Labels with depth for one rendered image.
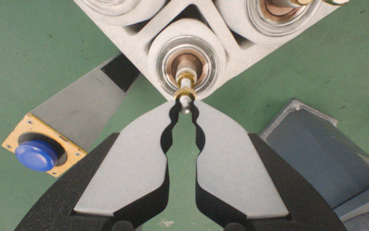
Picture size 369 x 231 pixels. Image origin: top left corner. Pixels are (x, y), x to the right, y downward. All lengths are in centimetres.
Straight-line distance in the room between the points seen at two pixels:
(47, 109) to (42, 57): 38
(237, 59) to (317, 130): 31
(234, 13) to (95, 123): 21
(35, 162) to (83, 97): 9
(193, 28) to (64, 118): 18
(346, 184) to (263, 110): 27
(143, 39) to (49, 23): 32
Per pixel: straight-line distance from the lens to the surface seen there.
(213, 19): 27
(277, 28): 22
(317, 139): 50
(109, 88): 32
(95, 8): 21
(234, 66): 29
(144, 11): 21
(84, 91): 28
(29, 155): 24
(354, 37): 61
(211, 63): 20
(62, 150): 23
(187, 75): 17
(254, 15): 21
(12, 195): 125
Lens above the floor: 45
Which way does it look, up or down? 57 degrees down
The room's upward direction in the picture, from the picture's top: 178 degrees counter-clockwise
